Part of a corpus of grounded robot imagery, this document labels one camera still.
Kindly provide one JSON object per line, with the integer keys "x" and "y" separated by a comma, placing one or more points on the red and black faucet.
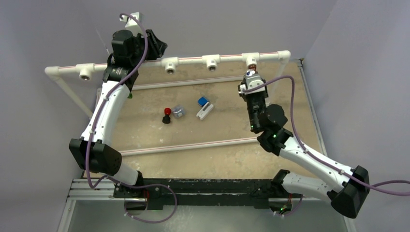
{"x": 166, "y": 119}

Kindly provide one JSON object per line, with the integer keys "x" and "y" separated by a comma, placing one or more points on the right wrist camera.
{"x": 252, "y": 83}

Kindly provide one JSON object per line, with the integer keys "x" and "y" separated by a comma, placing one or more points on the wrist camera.
{"x": 131, "y": 25}
{"x": 252, "y": 83}

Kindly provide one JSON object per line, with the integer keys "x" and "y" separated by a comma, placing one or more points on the brown copper faucet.
{"x": 252, "y": 70}

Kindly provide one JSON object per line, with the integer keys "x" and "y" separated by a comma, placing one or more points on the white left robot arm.
{"x": 92, "y": 151}

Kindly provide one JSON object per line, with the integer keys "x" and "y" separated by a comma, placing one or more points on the aluminium frame rail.
{"x": 96, "y": 210}

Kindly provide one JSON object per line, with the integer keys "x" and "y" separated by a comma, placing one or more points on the clear grey faucet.
{"x": 178, "y": 111}

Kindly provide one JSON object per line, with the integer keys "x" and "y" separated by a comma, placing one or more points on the blue and white faucet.
{"x": 206, "y": 108}

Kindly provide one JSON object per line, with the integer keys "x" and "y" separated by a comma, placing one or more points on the white PVC pipe frame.
{"x": 205, "y": 59}

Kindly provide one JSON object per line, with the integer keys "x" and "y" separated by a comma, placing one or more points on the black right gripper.
{"x": 245, "y": 96}

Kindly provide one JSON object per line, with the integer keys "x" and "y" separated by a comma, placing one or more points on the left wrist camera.
{"x": 131, "y": 25}

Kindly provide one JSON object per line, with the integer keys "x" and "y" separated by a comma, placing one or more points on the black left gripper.
{"x": 157, "y": 47}

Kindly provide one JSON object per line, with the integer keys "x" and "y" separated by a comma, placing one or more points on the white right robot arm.
{"x": 344, "y": 187}

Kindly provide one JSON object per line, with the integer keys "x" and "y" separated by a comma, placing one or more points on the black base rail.
{"x": 159, "y": 192}

